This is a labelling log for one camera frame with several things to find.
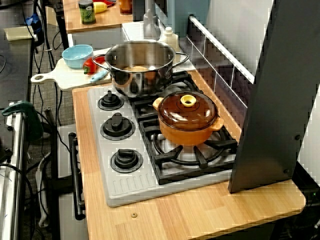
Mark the grey stove top panel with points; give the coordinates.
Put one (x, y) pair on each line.
(130, 185)

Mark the yellow toy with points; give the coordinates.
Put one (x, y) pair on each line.
(100, 7)

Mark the yellow food piece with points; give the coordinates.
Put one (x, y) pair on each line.
(136, 68)

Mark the silver metal rail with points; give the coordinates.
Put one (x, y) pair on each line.
(15, 175)

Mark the white bottle top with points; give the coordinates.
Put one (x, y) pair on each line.
(168, 37)

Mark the stainless steel pot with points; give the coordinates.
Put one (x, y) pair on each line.
(140, 55)

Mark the grey toy faucet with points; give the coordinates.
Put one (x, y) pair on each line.
(150, 22)

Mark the orange jar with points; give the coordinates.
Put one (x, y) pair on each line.
(125, 6)

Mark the red toy pepper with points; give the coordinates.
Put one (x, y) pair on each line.
(91, 66)

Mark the green tin can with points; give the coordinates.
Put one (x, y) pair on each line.
(87, 12)

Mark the orange toy pot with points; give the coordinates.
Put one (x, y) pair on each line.
(185, 136)

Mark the pale wooden cutting board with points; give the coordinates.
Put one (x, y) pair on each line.
(70, 78)

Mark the black burner grate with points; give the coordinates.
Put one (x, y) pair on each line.
(175, 172)
(143, 110)

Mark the black stove knob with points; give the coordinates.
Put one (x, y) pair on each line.
(110, 102)
(117, 126)
(126, 160)

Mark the brown glass lid yellow knob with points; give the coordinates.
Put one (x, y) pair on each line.
(200, 115)

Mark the teal toy cabinet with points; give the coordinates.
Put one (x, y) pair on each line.
(185, 15)

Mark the dark grey side panel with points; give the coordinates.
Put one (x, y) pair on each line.
(270, 100)

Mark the brass countertop screw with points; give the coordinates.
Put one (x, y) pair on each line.
(134, 215)

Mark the black box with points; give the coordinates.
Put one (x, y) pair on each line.
(138, 10)

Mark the light blue bowl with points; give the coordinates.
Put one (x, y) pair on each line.
(76, 56)

